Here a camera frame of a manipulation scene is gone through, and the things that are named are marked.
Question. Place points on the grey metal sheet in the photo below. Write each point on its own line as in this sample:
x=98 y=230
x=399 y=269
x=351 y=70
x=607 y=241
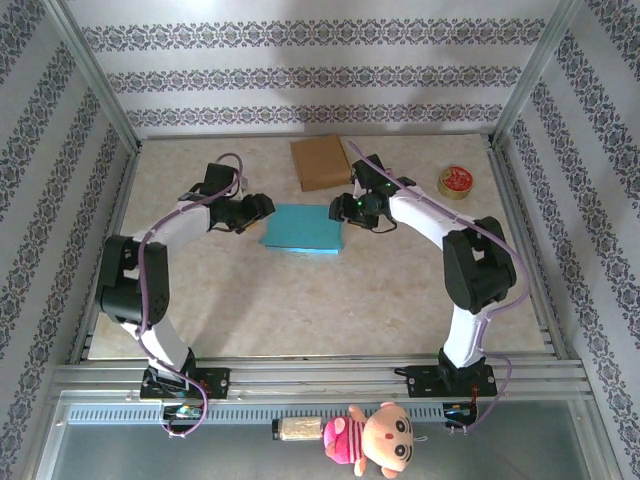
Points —
x=200 y=455

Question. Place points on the small electronics board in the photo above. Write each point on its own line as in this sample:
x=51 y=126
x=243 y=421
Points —
x=457 y=412
x=182 y=411

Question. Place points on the aluminium frame post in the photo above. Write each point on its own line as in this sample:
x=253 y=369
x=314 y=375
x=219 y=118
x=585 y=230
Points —
x=93 y=75
x=534 y=75

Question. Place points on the gold round tin red lid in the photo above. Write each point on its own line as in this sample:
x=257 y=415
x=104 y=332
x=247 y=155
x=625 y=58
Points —
x=455 y=182

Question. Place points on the aluminium mounting rail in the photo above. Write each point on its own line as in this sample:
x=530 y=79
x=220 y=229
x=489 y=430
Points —
x=320 y=380

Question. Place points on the aluminium side rail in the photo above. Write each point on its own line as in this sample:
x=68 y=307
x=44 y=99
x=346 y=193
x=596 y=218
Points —
x=126 y=175
x=515 y=200

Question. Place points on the pink plush doll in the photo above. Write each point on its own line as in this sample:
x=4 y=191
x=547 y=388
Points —
x=385 y=440

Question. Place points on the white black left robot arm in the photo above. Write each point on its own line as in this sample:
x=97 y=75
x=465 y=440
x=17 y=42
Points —
x=165 y=345

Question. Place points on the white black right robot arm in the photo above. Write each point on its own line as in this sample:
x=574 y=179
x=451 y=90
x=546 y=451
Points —
x=425 y=210

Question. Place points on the white teal paper box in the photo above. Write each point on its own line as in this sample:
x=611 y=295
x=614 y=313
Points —
x=302 y=227

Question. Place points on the beige block with black end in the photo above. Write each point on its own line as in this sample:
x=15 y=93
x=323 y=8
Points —
x=300 y=430

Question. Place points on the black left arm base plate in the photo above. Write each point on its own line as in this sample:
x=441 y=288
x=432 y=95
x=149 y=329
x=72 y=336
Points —
x=217 y=382

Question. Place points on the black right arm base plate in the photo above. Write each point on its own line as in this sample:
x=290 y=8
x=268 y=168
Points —
x=425 y=382

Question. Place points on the brown cardboard box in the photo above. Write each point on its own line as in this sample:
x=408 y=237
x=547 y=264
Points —
x=320 y=162

